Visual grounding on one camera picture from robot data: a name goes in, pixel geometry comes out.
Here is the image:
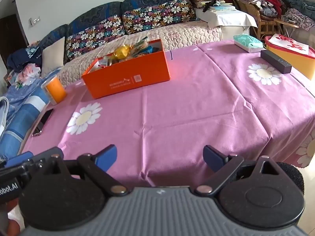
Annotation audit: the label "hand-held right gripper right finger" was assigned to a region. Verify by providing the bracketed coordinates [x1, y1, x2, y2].
[196, 146, 284, 198]

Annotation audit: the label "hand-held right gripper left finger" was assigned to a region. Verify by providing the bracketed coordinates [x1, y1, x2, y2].
[48, 145, 130, 197]

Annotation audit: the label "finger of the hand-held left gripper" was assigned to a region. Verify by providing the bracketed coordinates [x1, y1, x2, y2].
[4, 151, 34, 168]
[32, 147, 64, 163]

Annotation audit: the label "orange cardboard box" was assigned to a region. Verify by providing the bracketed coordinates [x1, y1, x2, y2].
[81, 39, 171, 99]

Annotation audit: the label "pile of snack packets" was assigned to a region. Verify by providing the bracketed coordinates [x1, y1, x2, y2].
[92, 36, 163, 71]

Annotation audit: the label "black phone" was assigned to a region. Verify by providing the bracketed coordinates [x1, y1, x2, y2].
[31, 108, 54, 137]

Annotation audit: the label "blue striped bag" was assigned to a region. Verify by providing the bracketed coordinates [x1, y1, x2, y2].
[0, 77, 50, 161]

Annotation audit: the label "pink flowered tablecloth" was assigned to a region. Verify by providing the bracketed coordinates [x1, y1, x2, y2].
[21, 36, 315, 188]

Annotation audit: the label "orange cup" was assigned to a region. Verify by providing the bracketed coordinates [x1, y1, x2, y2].
[41, 75, 68, 105]

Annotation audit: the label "pink flowered plastic bag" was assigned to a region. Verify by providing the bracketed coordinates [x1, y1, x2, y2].
[14, 63, 41, 84]

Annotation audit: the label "beige pillow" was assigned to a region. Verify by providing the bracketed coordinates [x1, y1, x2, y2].
[41, 36, 66, 78]

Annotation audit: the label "dark blue cloth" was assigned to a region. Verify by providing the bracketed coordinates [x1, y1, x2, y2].
[7, 47, 41, 70]

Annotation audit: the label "black bar speaker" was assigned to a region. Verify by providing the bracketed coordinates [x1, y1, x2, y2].
[260, 50, 293, 74]

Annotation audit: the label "teal tissue pack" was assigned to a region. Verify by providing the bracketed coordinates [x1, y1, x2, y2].
[233, 34, 264, 53]

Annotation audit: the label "dark wooden door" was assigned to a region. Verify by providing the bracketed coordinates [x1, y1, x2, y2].
[0, 13, 29, 70]

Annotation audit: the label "large floral cushion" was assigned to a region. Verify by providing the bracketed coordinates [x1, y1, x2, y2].
[122, 0, 196, 35]
[65, 15, 126, 62]

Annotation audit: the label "beige quilted sofa cover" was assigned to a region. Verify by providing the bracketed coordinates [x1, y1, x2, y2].
[58, 20, 222, 86]

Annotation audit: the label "yellow bin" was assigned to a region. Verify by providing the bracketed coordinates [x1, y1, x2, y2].
[264, 36, 315, 80]

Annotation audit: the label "white bag with red print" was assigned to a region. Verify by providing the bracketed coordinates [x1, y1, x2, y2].
[268, 33, 309, 55]

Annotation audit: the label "white cloth covered side table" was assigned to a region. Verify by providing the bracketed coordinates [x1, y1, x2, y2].
[195, 8, 258, 41]

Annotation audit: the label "blue patterned sofa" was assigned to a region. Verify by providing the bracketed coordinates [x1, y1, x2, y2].
[7, 0, 223, 85]

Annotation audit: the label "wicker chair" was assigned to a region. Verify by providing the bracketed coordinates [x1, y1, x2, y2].
[232, 0, 300, 40]

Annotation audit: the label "light blue booklets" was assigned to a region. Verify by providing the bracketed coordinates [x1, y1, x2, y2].
[209, 1, 237, 12]

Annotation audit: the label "purple flowered cloth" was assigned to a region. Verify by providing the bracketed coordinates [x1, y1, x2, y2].
[283, 7, 315, 31]

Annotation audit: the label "dark blue jacket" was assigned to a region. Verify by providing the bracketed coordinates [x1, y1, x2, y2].
[280, 0, 315, 13]

